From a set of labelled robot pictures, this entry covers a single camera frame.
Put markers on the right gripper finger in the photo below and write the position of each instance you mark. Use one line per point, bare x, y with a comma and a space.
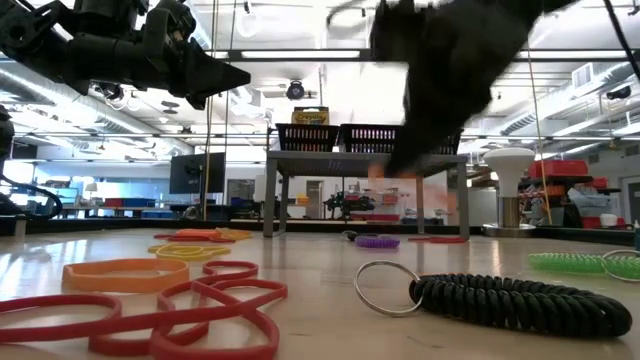
425, 145

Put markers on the yellow green crayon box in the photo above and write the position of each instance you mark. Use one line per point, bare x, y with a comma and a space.
310, 117

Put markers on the green coil wristband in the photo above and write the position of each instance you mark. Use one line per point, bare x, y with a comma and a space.
565, 262

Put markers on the black coil wristband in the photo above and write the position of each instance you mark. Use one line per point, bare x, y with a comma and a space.
520, 305
350, 235

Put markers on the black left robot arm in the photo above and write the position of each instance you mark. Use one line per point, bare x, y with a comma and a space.
35, 35

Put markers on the long red rubber band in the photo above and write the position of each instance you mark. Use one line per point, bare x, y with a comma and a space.
222, 240

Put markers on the yellow rubber band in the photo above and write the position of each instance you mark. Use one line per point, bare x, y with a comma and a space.
190, 254

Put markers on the black rig-mounted device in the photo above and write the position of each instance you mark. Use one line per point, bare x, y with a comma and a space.
114, 92

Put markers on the black computer monitor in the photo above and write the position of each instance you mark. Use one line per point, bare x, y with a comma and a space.
190, 175

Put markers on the small black background robot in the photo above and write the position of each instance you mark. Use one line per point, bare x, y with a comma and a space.
350, 204

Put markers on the grey metal table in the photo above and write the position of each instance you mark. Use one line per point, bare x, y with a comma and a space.
325, 165

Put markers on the purple coil wristband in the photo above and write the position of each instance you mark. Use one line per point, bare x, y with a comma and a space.
377, 242

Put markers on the orange coil wristband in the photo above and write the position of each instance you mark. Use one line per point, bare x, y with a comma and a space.
200, 233

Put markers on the red plastic bin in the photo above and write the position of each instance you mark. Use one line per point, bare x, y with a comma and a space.
597, 182
557, 168

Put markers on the white tub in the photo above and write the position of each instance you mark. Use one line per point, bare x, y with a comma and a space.
608, 219

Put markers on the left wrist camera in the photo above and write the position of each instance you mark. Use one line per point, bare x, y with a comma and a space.
167, 25

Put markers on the black round overhead camera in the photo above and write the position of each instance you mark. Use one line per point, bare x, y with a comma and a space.
295, 90

